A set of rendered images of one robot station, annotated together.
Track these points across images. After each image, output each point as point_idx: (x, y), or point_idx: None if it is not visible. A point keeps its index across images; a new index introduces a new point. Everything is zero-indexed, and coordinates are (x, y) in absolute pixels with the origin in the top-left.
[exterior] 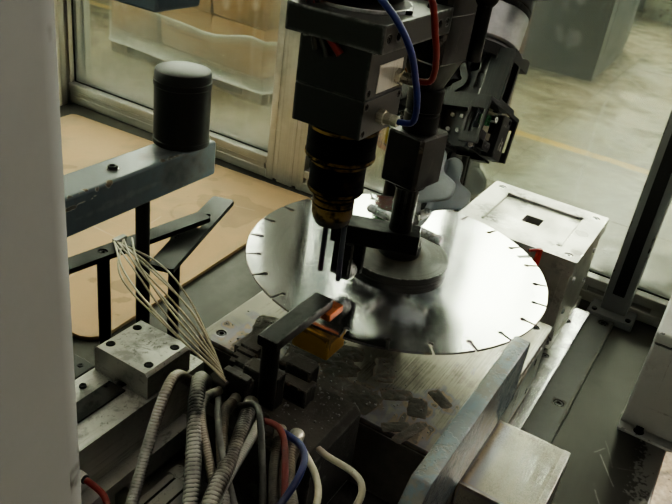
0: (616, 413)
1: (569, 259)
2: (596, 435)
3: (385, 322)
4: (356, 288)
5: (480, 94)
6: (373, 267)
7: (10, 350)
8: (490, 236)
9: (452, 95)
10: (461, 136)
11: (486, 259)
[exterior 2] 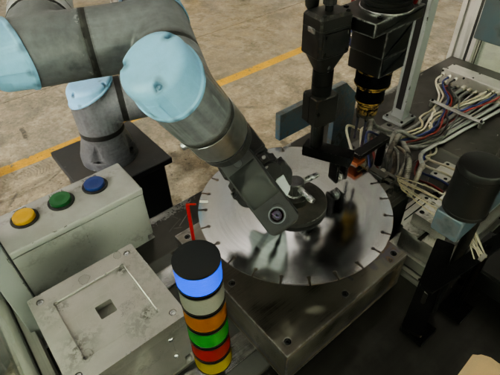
0: (144, 245)
1: (132, 248)
2: (170, 235)
3: (320, 163)
4: (328, 184)
5: (248, 124)
6: (315, 188)
7: None
8: (210, 222)
9: (261, 141)
10: (263, 142)
11: (232, 200)
